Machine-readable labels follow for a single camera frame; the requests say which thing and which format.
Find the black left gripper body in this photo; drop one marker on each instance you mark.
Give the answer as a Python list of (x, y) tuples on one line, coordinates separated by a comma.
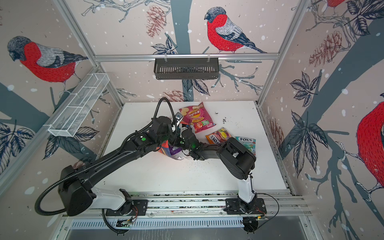
[(173, 135)]

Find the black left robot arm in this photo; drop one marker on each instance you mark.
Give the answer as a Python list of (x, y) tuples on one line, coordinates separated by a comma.
[(78, 190)]

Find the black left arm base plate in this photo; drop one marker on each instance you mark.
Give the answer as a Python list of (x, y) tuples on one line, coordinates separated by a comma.
[(133, 208)]

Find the aluminium mounting rail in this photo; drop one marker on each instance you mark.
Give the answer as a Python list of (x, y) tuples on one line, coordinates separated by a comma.
[(212, 205)]

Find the red paper gift bag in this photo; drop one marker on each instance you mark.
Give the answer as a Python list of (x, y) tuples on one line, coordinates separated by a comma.
[(165, 151)]

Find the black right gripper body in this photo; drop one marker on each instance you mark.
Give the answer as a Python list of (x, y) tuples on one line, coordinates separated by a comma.
[(191, 147)]

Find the purple Fox's berries bag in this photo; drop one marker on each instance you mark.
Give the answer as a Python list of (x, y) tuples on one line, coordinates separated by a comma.
[(174, 150)]

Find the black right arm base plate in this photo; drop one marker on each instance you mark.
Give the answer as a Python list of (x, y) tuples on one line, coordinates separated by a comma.
[(239, 207)]

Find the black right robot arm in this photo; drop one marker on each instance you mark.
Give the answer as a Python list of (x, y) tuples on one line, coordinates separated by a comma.
[(238, 160)]

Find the teal Fox's candy bag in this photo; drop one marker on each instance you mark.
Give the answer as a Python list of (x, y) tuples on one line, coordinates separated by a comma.
[(249, 143)]

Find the black wall basket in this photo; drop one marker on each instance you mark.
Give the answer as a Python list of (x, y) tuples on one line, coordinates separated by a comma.
[(187, 69)]

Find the orange Fox's candy bag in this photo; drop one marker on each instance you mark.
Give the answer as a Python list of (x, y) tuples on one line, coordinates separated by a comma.
[(219, 136)]

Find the aluminium frame crossbar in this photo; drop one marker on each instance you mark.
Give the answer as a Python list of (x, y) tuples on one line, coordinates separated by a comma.
[(148, 58)]

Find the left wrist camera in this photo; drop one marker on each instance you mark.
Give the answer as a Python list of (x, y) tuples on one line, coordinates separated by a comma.
[(179, 118)]

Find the pink Lay's chips bag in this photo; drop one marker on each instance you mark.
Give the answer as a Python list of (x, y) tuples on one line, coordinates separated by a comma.
[(198, 117)]

